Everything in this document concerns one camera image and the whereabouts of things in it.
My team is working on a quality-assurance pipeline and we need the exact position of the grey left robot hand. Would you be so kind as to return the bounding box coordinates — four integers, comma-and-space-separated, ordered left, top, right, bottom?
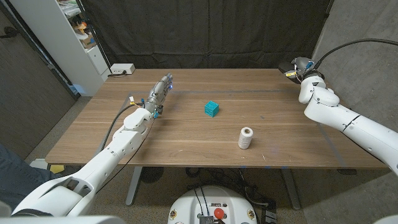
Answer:
144, 73, 174, 119

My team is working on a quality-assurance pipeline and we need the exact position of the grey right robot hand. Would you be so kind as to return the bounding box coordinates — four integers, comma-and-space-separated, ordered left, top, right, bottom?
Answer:
285, 56, 325, 83

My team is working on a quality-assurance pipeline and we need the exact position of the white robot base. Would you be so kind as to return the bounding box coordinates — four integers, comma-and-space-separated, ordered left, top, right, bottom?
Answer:
167, 185, 258, 224

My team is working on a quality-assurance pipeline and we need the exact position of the teal block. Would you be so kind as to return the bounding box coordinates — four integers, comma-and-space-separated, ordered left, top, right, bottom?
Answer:
204, 100, 220, 118

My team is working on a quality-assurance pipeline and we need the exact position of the white thread spool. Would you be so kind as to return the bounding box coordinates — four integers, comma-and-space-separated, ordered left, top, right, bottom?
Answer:
238, 126, 254, 150

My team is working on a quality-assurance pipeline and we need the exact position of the white power strip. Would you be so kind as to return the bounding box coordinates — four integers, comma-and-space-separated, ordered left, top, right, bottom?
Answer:
110, 63, 136, 75

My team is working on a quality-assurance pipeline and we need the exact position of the black round floor object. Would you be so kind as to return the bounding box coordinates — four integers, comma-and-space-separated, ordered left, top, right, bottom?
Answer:
139, 167, 165, 184

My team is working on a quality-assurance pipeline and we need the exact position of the cardboard box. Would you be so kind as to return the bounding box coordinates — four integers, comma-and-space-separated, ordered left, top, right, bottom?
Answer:
79, 32, 97, 50

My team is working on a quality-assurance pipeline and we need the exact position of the grey table leg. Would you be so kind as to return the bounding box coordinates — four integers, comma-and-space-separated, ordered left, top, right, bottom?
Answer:
279, 169, 302, 211
125, 166, 144, 207

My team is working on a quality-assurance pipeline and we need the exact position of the yellow toy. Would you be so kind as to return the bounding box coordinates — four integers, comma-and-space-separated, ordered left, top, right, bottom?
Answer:
74, 21, 88, 35

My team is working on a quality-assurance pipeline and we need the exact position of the white shelf cabinet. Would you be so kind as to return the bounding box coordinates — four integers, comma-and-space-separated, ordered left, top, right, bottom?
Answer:
9, 0, 113, 97

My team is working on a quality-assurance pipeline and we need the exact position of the white robot chest rim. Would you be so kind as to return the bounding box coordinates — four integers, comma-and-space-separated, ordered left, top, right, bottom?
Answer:
0, 214, 127, 224

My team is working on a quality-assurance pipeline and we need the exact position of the person's leg in jeans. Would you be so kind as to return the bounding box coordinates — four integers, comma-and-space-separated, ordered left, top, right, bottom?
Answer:
0, 142, 63, 215

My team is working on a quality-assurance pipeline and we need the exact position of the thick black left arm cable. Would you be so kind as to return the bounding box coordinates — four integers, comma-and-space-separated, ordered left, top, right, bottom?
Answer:
101, 103, 146, 152

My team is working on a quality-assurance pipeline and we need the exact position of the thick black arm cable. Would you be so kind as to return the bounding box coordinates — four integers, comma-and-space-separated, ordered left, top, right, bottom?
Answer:
313, 38, 398, 71
101, 103, 146, 152

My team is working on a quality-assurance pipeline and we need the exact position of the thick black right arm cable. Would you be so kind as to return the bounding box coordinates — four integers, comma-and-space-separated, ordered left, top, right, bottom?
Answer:
313, 38, 398, 71

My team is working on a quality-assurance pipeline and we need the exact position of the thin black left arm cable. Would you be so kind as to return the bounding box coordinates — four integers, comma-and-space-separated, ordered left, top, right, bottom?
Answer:
95, 117, 156, 194

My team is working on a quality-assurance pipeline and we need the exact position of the black floor cable bundle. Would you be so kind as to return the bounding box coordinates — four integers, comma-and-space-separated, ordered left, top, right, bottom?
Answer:
186, 167, 277, 215

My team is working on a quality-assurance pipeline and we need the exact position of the black door handle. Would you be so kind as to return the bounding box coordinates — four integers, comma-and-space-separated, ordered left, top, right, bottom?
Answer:
0, 26, 19, 40

